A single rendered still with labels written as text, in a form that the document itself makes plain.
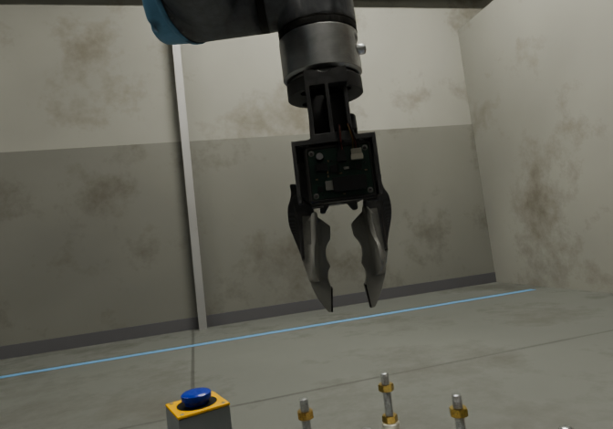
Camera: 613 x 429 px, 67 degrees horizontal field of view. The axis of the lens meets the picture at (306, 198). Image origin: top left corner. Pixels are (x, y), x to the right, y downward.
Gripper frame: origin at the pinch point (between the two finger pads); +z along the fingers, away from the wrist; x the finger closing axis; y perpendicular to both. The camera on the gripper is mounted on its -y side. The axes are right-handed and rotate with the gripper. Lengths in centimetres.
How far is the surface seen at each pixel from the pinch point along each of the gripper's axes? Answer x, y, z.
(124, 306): -139, -262, 24
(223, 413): -17.8, -18.3, 16.0
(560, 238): 151, -267, 13
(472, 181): 122, -337, -37
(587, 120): 161, -233, -56
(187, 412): -22.2, -16.8, 14.8
